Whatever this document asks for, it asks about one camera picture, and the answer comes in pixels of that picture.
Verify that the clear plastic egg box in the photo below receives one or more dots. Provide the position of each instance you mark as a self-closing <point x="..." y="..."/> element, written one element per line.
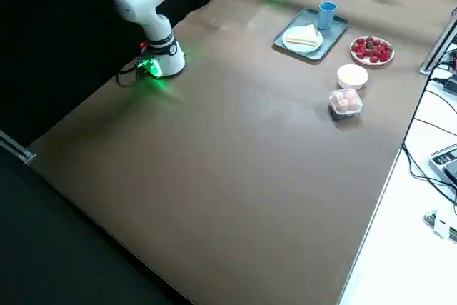
<point x="344" y="103"/>

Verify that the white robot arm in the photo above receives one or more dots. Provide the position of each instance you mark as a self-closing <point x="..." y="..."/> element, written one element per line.
<point x="143" y="8"/>

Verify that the white round plate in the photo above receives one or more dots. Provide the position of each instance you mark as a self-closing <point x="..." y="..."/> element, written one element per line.
<point x="289" y="45"/>

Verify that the grey device with display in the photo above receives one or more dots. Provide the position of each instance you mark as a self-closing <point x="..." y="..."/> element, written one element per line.
<point x="444" y="160"/>

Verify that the white plate with strawberries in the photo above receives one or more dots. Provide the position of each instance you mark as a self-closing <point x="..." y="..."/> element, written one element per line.
<point x="371" y="49"/>

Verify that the blue cup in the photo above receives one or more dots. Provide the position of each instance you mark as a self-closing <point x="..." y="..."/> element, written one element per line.
<point x="326" y="15"/>

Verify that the triangular sandwich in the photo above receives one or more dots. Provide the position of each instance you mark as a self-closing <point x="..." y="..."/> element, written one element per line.
<point x="303" y="39"/>

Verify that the small white bowl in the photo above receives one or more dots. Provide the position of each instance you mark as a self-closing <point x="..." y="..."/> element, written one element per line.
<point x="351" y="76"/>

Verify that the grey tray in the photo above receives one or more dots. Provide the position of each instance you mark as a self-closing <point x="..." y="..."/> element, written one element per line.
<point x="339" y="28"/>

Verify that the aluminium camera post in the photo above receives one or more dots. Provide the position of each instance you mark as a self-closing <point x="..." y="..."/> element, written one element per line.
<point x="437" y="46"/>

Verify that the aluminium frame profile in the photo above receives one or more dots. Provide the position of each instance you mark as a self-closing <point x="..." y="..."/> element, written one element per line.
<point x="18" y="148"/>

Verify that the small white connector block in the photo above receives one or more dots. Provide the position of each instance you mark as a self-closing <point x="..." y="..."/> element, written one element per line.
<point x="441" y="224"/>

